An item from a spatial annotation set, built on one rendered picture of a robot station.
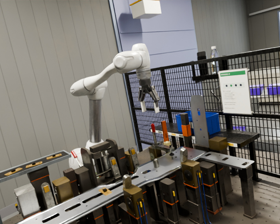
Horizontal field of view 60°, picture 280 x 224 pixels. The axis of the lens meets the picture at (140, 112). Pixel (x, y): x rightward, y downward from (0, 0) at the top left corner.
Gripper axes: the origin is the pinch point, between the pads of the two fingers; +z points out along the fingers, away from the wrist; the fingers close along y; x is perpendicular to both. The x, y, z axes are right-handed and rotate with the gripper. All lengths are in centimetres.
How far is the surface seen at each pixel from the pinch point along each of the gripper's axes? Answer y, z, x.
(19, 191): -2, 19, -82
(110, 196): 21, 30, -47
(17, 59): -244, -69, -27
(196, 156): 23.8, 30.0, 10.4
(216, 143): 29.2, 25.6, 23.3
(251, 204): 54, 52, 14
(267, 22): -294, -96, 733
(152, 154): -1.8, 28.7, -3.1
